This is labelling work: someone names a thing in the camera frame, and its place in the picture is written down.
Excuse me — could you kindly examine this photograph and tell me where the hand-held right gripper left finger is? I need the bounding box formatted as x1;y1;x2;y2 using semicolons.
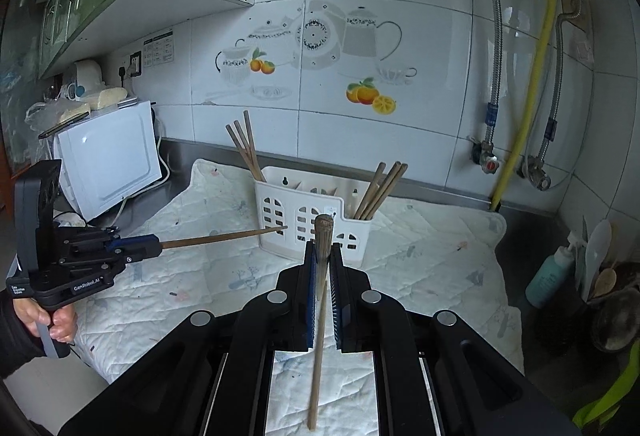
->
60;241;318;436

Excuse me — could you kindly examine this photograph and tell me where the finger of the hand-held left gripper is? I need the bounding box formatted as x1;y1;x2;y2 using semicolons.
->
62;246;162;269
65;228;162;251

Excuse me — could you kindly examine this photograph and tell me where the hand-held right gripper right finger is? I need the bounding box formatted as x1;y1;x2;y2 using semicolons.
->
332;248;581;436

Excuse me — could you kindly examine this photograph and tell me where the brown wooden chopstick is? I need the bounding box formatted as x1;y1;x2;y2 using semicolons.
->
306;214;336;432
159;226;289;249

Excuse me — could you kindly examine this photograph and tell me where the white house-shaped utensil holder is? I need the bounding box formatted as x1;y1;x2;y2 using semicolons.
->
254;166;373;267

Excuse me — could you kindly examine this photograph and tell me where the group of wooden chopsticks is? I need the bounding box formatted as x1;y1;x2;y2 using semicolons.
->
225;111;408;221

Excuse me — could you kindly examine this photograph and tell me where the person's left forearm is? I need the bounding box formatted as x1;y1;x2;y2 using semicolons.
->
0;298;48;382

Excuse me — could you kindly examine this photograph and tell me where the person's left hand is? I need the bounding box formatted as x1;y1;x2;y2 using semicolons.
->
12;298;77;347

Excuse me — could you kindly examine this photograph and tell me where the white microwave oven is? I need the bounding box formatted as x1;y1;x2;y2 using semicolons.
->
52;100;163;223

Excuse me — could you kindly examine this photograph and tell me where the black flat tray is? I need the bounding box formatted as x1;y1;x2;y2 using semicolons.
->
39;111;91;139

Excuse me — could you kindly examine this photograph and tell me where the cream quilted mat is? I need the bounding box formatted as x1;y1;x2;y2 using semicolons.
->
75;158;526;436

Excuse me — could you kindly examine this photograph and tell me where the clear plastic bag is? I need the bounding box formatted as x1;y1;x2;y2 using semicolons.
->
25;100;62;133

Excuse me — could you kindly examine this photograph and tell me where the pale yellow packet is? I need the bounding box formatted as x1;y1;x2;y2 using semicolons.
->
60;87;128;124

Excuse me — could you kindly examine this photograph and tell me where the white electric kettle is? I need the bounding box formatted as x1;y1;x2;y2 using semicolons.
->
62;60;104;101

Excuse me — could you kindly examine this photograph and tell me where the teal pump bottle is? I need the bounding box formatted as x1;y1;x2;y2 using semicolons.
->
525;233;576;309

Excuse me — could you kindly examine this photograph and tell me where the metal water valve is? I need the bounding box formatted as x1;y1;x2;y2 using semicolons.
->
520;156;552;191

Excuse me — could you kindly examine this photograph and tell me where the white rice paddle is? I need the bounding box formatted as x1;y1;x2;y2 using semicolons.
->
582;220;614;301

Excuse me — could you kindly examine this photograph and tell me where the wooden spoon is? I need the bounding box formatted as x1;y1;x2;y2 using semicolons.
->
592;267;619;299

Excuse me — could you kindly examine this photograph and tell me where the dark metal pot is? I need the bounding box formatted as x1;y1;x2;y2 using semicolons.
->
590;286;640;352

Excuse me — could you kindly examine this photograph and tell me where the green plastic basket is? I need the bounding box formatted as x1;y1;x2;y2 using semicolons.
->
572;353;640;428

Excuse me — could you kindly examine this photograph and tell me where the white power cable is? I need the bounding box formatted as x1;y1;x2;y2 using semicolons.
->
117;156;171;223

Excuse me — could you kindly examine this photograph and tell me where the printed wall label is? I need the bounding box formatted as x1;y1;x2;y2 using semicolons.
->
142;32;176;67

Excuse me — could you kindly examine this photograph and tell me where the red-handled water valve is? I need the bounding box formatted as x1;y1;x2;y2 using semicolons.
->
470;141;502;174

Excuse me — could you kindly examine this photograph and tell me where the yellow gas hose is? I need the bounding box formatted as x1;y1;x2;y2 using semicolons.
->
490;0;558;211

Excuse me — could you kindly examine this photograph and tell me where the metal flexible hose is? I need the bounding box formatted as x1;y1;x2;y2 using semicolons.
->
457;0;502;151
539;0;585;177

